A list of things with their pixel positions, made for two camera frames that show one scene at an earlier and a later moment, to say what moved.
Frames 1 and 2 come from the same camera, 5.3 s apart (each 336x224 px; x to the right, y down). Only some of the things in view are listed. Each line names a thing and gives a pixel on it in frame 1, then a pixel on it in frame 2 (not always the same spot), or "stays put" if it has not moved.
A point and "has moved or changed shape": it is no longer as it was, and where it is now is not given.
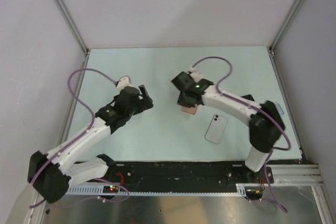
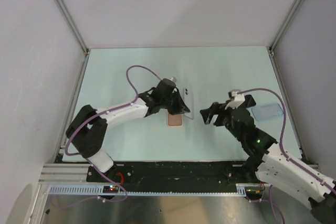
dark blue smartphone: [248, 96] stays put
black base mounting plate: [178, 172] stays put
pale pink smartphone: [216, 129] has moved or changed shape
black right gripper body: [184, 100] -> [223, 119]
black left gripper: [145, 103] -> [180, 107]
